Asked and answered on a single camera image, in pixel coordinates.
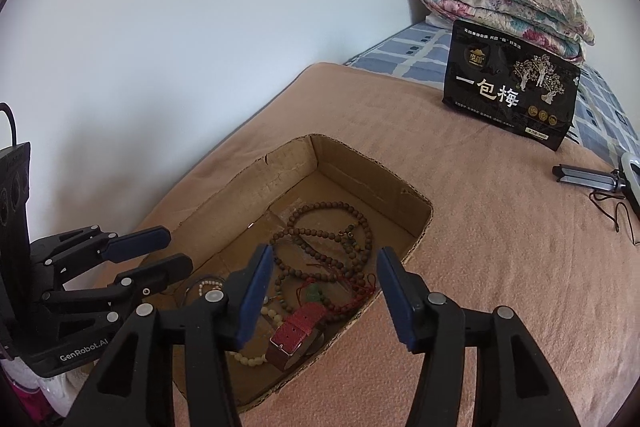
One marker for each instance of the floral folded quilt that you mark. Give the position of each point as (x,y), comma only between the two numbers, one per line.
(500,2)

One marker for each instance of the black snack bag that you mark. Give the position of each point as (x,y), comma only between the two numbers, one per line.
(500,92)

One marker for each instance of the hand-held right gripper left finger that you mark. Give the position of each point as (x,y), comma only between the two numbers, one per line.
(255,297)

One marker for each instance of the cardboard box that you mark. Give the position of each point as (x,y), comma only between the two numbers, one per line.
(240,232)

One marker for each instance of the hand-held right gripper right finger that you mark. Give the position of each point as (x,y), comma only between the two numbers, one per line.
(397,297)

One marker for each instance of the pink fleece blanket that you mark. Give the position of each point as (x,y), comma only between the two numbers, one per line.
(500,257)

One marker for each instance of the pink and white bag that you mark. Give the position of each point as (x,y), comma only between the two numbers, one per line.
(30,397)

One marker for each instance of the black folded tripod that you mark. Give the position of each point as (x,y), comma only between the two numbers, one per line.
(585,177)

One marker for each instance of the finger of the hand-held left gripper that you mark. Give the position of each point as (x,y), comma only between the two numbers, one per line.
(140,239)
(165,272)

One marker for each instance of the blue checked bedsheet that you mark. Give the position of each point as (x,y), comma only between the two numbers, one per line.
(410,52)

